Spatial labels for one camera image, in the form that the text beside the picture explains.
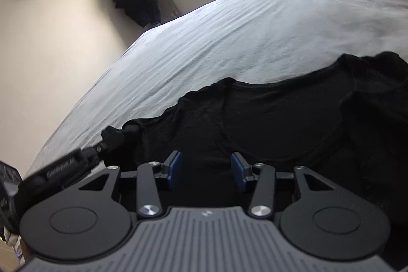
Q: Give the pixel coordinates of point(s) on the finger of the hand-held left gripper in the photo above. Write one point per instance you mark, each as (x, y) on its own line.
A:
(110, 139)

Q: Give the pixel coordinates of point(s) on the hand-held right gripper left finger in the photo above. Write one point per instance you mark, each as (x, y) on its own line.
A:
(173, 170)

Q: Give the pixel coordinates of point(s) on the brown cardboard box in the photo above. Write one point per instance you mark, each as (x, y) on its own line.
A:
(9, 259)

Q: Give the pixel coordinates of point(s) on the black shirt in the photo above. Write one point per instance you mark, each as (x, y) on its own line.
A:
(287, 116)

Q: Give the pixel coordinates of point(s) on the radiator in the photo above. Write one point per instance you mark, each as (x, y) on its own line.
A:
(169, 7)

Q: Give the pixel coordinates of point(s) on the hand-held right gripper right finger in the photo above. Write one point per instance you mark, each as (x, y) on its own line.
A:
(239, 171)

